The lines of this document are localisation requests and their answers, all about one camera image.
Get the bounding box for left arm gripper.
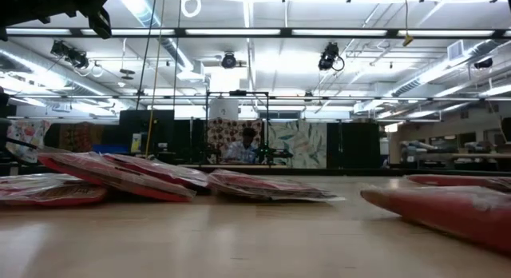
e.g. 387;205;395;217
18;0;117;40

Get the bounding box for red popcorn bag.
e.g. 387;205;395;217
405;173;511;193
360;185;511;255
207;169;347;202
0;173;109;208
38;151;196;203
102;153;211;190

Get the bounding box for black ceiling-mounted devices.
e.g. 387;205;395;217
50;39;91;70

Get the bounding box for brown patterned partition panel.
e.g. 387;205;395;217
58;121;105;153

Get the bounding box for black cabinet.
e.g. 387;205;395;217
118;109;176;166

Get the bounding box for blue box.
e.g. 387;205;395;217
90;144;129;155

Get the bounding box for round black ceiling fixture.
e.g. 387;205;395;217
220;51;238;70

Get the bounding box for white floral partition panel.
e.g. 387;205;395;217
6;119;52;164

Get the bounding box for white bucket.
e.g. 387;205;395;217
209;98;240;121

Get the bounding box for red floral partition panel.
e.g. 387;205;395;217
206;117;263;165

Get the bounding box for person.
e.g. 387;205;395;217
224;127;261;165

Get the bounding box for green leaf partition panel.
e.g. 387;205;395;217
267;121;328;169

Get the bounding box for black partition panel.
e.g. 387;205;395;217
327;121;382;169

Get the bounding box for white ceiling air vent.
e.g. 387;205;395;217
446;40;465;62

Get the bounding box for wooden background workbench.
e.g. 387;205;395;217
417;152;511;171

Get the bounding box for black hanging cable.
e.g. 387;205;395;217
135;0;159;111

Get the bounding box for silver ventilation duct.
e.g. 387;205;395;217
115;0;208;81

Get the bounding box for white hanging ring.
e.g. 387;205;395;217
180;0;203;18

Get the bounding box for black curved cable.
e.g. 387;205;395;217
0;137;39;151

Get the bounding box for black aluminium rig frame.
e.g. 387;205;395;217
0;27;511;40

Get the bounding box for black ceiling camera with cable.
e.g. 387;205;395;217
318;41;346;72

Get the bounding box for black table edge rail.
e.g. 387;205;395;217
0;165;511;177

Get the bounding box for yellow hanging plug with cable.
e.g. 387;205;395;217
402;0;415;47

